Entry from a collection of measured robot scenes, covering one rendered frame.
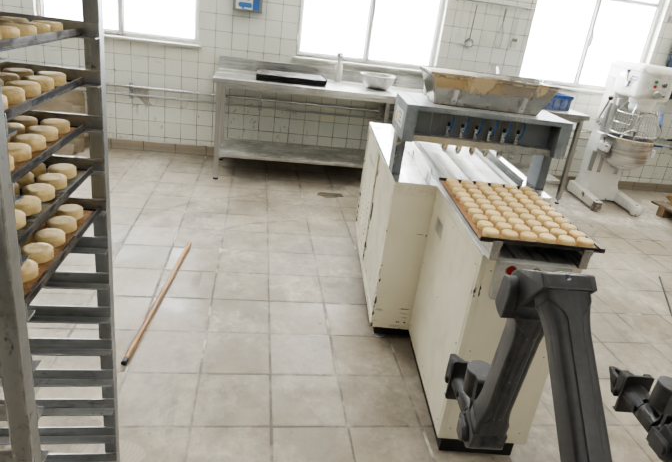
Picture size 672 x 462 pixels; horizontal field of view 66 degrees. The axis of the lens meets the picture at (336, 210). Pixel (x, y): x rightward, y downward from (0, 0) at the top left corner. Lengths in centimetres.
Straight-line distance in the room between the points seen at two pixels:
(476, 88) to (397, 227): 69
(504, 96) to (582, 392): 175
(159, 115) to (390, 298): 345
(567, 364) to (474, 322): 109
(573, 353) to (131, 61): 490
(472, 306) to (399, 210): 71
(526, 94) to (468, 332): 107
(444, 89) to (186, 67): 336
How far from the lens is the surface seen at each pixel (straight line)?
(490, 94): 234
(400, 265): 245
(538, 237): 179
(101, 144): 118
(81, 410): 152
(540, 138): 249
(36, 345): 144
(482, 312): 181
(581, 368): 76
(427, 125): 233
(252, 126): 527
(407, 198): 232
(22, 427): 95
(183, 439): 212
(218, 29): 516
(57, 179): 109
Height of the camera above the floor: 150
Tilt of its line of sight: 21 degrees down
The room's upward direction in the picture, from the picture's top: 7 degrees clockwise
